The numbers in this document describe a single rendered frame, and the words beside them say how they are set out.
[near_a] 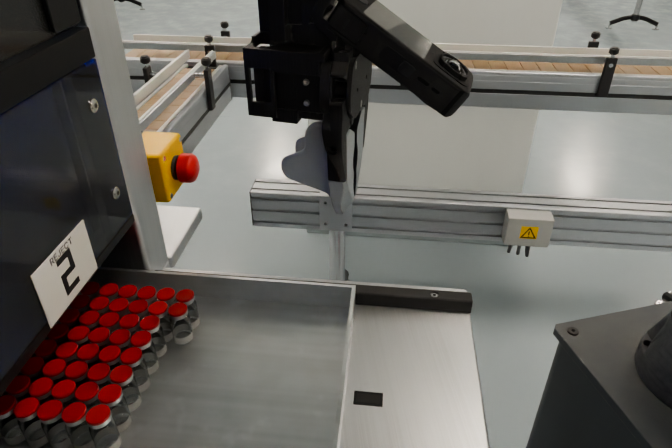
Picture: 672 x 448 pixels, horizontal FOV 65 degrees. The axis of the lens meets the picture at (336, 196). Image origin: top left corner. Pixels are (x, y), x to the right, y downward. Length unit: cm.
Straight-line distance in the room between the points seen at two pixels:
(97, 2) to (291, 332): 40
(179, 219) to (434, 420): 48
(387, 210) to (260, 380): 99
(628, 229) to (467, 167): 70
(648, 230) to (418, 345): 114
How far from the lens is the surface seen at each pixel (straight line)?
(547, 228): 153
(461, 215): 153
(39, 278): 52
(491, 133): 207
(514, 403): 176
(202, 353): 63
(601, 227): 163
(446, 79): 38
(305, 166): 44
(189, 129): 111
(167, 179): 73
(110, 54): 61
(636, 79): 143
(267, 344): 63
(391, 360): 61
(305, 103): 40
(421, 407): 58
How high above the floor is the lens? 134
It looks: 32 degrees down
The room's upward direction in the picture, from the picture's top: straight up
